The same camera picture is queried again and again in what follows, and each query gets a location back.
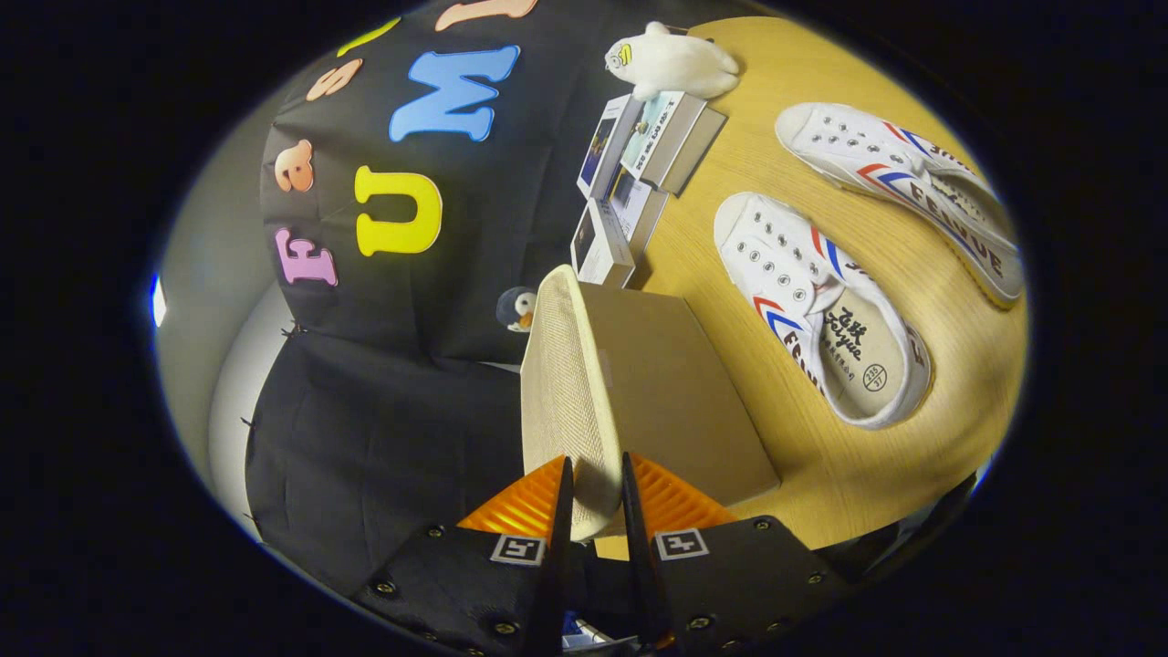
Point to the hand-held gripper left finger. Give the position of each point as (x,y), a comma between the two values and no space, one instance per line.
(557,584)

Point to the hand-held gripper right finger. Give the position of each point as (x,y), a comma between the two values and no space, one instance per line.
(639,566)

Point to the beige fabric storage box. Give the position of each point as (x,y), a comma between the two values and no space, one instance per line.
(657,383)

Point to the white canvas shoe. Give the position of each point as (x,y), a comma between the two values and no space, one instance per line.
(821,310)
(899,173)

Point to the grey penguin plush toy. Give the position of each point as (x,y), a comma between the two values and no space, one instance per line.
(516,308)

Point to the thin white book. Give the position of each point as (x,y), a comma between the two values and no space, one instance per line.
(639,205)

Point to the book with blue picture cover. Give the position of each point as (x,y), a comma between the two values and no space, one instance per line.
(602,146)

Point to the thick white book teal cover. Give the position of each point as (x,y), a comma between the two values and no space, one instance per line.
(662,132)

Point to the white duck plush toy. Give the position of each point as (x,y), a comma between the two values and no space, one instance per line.
(675,62)

